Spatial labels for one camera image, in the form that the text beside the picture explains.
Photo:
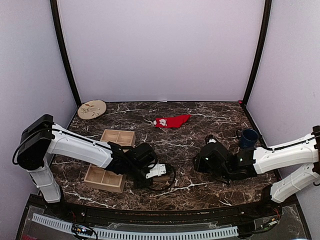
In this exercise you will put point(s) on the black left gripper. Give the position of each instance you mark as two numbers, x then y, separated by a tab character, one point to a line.
138	184

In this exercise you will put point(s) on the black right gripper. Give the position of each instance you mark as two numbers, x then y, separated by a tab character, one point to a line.
200	164

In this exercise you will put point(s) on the tan ribbed sock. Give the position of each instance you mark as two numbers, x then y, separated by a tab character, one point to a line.
160	181

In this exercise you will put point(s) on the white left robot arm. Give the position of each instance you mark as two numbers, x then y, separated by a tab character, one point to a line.
44	137

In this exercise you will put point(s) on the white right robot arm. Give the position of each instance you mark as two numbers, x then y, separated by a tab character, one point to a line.
304	152

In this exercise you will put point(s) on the dark blue mug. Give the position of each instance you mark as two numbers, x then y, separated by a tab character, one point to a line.
247	138

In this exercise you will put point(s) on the red patterned sock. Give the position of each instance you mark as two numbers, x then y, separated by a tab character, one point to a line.
171	122

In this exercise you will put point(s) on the small green circuit board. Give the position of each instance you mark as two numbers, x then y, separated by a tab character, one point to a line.
81	230

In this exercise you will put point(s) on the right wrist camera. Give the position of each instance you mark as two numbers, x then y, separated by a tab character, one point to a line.
208	153

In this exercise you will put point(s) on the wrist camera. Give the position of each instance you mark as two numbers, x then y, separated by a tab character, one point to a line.
208	153
145	152

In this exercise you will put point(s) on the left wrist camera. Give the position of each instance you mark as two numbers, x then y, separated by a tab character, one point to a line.
145	152

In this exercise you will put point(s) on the black front rail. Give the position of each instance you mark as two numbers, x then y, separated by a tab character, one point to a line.
234	215

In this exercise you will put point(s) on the white slotted cable duct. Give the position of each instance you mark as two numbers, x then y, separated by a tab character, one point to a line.
122	231

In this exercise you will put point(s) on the right black frame post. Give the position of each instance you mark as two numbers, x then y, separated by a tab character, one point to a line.
259	51

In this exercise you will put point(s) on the black frame post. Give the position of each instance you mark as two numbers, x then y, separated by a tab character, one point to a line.
63	51
259	51

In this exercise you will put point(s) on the left black frame post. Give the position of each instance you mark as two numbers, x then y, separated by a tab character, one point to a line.
63	51

